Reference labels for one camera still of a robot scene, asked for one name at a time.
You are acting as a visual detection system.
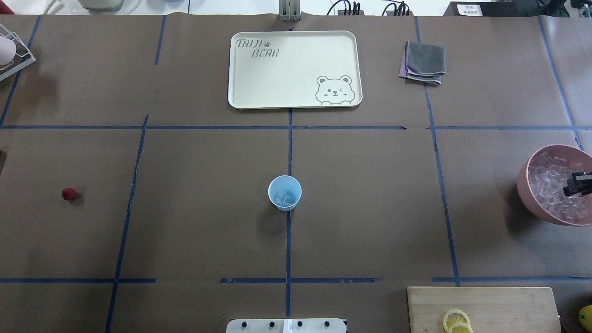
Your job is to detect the aluminium frame post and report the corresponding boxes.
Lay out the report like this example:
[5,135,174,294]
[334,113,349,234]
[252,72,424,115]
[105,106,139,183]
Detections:
[278,0,302,22]

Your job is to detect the red strawberry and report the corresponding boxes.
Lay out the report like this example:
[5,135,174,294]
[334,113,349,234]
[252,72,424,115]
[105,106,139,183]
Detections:
[61,188,78,201]

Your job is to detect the grey folded cloth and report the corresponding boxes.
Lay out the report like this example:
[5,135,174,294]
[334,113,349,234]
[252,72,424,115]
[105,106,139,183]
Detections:
[398,41,446,85]

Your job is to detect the cream bear tray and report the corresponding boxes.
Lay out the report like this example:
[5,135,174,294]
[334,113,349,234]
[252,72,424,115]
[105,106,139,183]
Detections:
[228,31,363,110]

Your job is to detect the white cup rack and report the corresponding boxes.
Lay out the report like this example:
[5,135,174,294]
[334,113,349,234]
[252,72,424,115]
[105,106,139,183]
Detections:
[0,25,36,81]

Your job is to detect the wooden cutting board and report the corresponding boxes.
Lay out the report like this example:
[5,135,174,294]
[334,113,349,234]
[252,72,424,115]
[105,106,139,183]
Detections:
[407,286,561,333]

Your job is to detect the yellow lemon lower right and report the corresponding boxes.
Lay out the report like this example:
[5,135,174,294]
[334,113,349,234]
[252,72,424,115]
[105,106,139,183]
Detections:
[579,305,592,333]

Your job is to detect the pink bowl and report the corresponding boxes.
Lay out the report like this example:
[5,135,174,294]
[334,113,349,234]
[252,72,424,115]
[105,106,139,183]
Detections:
[517,145,592,226]

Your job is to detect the cream toaster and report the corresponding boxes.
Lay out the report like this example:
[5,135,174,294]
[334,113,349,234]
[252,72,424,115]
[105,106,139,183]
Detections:
[78,0,124,12]

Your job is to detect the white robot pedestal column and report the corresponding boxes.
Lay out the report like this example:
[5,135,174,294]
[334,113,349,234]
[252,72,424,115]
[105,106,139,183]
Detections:
[226,318,348,333]

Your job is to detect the lemon slices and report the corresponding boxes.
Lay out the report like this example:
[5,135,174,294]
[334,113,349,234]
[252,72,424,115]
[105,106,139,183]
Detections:
[442,308,474,333]

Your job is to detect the clear ice cubes pile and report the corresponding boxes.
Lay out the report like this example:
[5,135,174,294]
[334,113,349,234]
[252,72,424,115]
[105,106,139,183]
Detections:
[527,152,591,225]

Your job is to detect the light blue plastic cup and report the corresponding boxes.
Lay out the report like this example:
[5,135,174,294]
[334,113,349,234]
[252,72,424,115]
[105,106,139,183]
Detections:
[268,175,302,211]

